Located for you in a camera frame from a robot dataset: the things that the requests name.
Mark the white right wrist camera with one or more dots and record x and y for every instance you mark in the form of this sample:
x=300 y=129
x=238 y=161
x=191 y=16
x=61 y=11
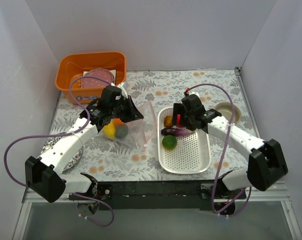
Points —
x=189 y=92

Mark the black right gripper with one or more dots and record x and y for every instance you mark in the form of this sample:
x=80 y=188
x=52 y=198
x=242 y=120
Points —
x=184 y=119

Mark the yellow mango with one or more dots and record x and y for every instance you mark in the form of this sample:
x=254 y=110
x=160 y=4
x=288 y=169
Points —
x=109 y=130

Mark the white perforated plastic basket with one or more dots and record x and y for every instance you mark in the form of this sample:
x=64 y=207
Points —
x=191 y=155

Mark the brown kiwi fruit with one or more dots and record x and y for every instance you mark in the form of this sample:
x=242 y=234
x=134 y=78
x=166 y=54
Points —
x=168 y=121

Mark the red apple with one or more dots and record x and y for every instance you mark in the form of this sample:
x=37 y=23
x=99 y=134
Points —
x=178 y=121

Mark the blue floral plate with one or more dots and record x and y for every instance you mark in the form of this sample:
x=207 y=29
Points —
x=51 y=141

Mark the floral patterned table mat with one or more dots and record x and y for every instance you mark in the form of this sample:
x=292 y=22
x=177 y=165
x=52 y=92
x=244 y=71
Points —
x=109 y=161

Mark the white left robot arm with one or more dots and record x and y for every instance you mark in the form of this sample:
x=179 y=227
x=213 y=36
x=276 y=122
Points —
x=44 y=175

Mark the aluminium table edge rail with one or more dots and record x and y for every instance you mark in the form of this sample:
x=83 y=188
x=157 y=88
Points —
x=278 y=192

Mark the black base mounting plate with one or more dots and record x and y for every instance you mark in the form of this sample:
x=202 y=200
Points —
x=169 y=194

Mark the orange tangerine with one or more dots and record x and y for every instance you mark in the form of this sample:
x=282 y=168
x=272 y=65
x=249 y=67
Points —
x=117 y=122

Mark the beige ceramic bowl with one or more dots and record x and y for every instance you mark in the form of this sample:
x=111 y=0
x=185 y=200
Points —
x=226 y=109

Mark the purple eggplant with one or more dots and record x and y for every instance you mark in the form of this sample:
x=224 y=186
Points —
x=176 y=132

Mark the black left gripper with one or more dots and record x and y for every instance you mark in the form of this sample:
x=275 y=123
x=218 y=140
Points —
x=127 y=110

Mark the orange plastic tub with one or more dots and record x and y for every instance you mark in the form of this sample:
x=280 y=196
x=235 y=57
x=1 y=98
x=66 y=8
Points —
x=73 y=66

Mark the green lime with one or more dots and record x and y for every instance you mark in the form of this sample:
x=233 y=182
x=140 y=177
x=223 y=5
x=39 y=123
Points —
x=169 y=142

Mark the clear zip top bag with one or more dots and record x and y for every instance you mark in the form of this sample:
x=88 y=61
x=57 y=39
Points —
x=140 y=131

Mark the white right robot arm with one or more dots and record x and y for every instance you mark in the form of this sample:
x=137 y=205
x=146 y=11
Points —
x=266 y=161

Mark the pink polka dot plate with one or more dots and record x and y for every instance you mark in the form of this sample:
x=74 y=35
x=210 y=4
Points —
x=97 y=78

